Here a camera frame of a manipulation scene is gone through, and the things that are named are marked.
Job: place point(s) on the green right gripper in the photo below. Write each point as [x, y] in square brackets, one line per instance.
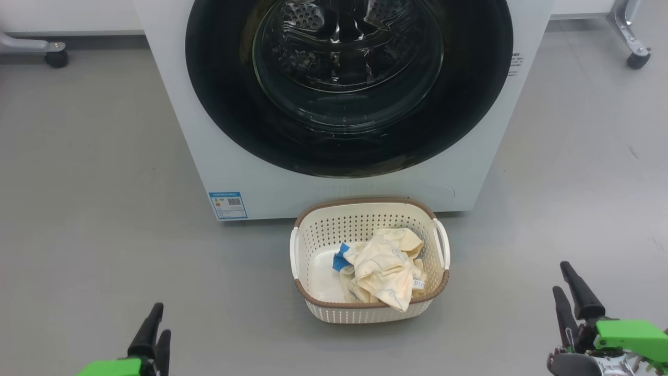
[631, 337]

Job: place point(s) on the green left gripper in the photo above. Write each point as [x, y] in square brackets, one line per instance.
[117, 368]

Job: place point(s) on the cream and blue clothes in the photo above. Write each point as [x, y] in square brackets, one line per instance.
[381, 266]

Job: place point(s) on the grey washing machine door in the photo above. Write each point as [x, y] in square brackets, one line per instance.
[219, 94]

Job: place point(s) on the white front-load washing machine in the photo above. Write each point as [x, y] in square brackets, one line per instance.
[235, 172]

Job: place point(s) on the blue energy label sticker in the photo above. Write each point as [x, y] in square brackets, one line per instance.
[228, 206]

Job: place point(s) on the cream perforated laundry basket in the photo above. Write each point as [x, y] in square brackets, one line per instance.
[323, 230]

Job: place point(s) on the right caster wheel leg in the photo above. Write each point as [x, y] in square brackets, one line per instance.
[626, 31]

